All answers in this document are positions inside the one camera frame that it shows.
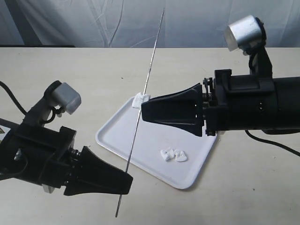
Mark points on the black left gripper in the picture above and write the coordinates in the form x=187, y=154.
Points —
x=46, y=157

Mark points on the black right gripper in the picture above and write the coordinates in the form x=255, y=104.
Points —
x=231, y=102

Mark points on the thin metal skewer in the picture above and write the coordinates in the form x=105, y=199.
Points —
x=139, y=112

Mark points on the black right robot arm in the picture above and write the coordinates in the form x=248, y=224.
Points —
x=288, y=91

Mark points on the white plastic tray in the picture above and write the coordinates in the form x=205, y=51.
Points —
x=142, y=142

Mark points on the white backdrop curtain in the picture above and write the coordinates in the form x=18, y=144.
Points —
x=136, y=23

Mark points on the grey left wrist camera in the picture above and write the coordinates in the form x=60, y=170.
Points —
x=63, y=95

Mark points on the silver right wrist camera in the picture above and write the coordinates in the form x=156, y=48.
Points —
x=245, y=33

